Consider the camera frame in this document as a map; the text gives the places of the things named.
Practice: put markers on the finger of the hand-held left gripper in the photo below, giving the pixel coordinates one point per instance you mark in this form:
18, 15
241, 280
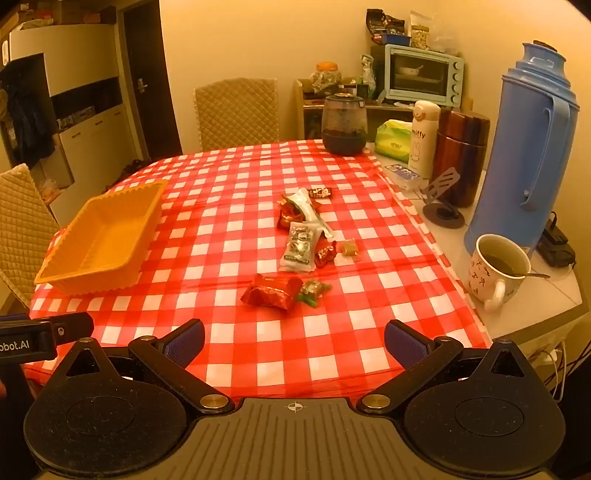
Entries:
74, 326

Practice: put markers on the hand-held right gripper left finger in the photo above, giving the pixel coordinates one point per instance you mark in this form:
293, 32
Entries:
184, 344

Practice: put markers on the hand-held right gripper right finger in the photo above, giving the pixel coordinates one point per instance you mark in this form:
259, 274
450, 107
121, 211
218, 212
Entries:
404, 346

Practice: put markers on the orange plastic basket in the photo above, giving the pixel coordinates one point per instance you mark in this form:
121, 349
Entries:
106, 240

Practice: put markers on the green candy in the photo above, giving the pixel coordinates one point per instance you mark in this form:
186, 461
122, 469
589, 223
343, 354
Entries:
313, 290

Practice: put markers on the tan candy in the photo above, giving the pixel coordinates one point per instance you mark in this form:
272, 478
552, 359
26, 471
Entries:
349, 248

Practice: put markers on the red twisted candy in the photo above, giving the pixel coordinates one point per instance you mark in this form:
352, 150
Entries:
325, 254

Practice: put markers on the clear packet of candies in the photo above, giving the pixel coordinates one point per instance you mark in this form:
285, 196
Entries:
299, 247

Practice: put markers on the red orange snack packet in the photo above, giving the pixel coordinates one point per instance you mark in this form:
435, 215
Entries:
287, 214

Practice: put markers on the long white green snack packet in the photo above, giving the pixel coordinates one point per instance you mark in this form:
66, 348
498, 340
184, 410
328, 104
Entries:
308, 207

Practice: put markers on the dark red printed candy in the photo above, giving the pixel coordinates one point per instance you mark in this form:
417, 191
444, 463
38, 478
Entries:
320, 192

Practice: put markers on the white patterned mug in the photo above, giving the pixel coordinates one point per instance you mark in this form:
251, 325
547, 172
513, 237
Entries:
485, 281

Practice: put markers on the beige quilted chair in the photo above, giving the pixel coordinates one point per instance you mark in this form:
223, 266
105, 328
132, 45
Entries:
23, 221
235, 115

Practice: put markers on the metal spoon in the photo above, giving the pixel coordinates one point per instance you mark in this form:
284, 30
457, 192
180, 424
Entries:
538, 276

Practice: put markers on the black phone stand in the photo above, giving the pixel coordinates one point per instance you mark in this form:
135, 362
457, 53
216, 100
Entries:
443, 184

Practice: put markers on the blue white small box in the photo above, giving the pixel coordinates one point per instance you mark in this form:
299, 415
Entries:
401, 174

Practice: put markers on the red white checkered tablecloth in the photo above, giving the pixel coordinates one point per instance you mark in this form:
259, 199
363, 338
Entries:
258, 184

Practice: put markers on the black power adapter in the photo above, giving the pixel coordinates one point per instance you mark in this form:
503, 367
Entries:
556, 244

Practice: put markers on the brown metal canister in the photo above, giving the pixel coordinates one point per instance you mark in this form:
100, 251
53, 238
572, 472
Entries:
461, 152

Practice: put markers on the green tissue pack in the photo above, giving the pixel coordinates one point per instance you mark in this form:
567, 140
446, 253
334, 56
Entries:
392, 138

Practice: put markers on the white insulated bottle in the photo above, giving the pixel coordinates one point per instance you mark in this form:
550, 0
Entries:
422, 138

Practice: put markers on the blue thermos jug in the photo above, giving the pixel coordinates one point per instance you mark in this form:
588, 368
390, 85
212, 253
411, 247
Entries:
512, 161

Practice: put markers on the dark hanging coat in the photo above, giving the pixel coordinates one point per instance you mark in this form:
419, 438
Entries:
23, 115

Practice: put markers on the dark glass jar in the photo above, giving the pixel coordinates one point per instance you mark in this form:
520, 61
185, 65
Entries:
344, 124

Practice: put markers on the wooden shelf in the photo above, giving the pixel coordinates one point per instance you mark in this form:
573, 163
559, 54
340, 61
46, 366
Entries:
311, 115

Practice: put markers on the light blue toaster oven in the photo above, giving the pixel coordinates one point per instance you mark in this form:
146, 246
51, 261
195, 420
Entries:
422, 74

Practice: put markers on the white storage cabinet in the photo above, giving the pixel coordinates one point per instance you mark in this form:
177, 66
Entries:
92, 50

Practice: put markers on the green foil bag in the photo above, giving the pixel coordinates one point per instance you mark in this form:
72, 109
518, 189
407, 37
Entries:
368, 69

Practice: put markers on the dark wooden door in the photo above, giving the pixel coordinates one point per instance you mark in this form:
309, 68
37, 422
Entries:
147, 55

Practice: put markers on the plastic jar with orange lid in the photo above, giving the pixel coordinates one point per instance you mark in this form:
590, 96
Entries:
327, 76

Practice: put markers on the clear bag of nuts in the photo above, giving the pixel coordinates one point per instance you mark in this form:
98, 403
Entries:
419, 34

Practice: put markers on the dark snack bag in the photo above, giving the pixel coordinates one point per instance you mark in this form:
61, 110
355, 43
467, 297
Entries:
383, 21

